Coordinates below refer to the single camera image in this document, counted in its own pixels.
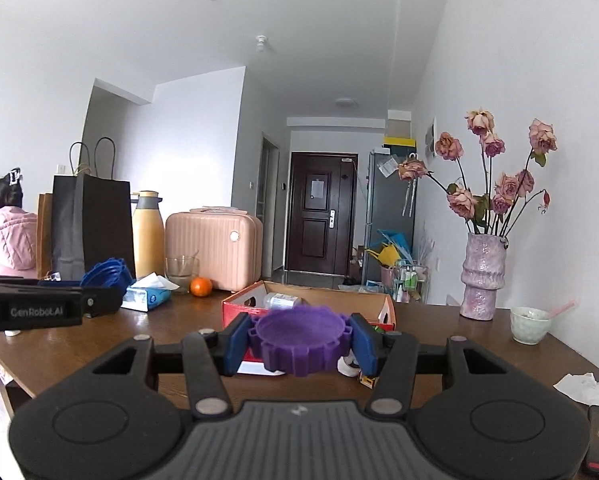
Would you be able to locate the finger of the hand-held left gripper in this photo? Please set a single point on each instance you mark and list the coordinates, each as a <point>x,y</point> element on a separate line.
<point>104,301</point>

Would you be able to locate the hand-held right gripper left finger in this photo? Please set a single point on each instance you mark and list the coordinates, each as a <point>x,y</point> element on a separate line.
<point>237,347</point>

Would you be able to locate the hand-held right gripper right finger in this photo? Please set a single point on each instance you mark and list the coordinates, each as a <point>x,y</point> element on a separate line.
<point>363,347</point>

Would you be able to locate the small beige box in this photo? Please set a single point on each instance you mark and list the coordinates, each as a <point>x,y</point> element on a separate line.
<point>368,380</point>

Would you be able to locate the red cardboard box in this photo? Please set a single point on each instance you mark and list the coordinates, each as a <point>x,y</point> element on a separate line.
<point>329,301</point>

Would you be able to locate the purple gear-shaped lid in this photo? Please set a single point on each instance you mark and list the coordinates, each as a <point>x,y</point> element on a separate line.
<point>299,345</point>

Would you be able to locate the white round tin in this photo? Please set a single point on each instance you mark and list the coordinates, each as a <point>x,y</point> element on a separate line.
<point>347,366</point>

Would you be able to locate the stack of blue plastic bowls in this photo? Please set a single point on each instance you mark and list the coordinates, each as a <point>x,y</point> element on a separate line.
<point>107,272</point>

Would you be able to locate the blue white tissue pack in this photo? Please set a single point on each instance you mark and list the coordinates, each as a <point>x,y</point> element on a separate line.
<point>147,297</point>

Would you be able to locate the clear plastic bag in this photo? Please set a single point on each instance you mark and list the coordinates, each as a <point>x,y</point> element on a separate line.
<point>359,288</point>

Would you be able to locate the white plastic bottle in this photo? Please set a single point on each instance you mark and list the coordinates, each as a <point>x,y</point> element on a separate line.
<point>282,301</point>

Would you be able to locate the orange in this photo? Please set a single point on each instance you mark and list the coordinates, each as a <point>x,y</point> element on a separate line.
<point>201,287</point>

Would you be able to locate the black paper bag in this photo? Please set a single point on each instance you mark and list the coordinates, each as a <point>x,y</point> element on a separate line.
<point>99,230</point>

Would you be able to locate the brown paper bag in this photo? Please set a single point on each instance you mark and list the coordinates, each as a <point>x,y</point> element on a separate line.
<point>44,235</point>

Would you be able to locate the pink bucket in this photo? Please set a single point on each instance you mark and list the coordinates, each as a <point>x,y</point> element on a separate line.
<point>388,275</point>

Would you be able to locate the yellow thermos bottle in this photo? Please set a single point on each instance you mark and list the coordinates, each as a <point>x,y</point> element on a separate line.
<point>148,235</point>

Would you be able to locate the clear glass cup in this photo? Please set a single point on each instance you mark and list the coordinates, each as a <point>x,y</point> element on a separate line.
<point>182,275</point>

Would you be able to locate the blue and yellow bags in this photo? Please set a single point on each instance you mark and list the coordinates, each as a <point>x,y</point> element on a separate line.
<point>389,250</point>

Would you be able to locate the pink suitcase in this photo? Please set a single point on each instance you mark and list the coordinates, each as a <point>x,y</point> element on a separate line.
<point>209,250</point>

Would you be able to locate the dark brown door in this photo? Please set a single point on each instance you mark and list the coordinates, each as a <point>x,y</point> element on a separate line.
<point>319,230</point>

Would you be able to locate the pink ceramic vase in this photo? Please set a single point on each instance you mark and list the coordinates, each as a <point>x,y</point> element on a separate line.
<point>482,280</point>

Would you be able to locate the grey refrigerator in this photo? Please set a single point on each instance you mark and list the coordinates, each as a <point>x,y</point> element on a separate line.
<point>387,200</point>

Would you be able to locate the pale green bowl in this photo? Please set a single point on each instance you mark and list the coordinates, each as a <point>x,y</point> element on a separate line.
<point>529,330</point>

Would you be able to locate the pink spoon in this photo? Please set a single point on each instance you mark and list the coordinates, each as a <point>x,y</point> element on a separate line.
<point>562,309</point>

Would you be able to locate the yellow box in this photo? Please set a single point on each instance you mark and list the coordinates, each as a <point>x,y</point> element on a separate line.
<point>399,142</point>

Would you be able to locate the dried pink roses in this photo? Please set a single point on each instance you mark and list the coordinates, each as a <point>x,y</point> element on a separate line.
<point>509,187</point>

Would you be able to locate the crumpled white tissue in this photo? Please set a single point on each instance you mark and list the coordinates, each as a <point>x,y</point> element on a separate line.
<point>587,390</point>

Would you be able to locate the white box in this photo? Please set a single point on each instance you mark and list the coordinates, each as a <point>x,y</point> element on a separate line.
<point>399,122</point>

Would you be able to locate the ceiling lamp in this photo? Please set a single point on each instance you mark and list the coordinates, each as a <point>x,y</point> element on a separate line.
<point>346,102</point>

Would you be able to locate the ceiling sprinkler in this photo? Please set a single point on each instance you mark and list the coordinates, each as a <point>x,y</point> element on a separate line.
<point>262,42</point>

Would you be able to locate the wall picture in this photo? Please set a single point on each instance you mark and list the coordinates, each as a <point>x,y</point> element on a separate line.
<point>431,137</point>

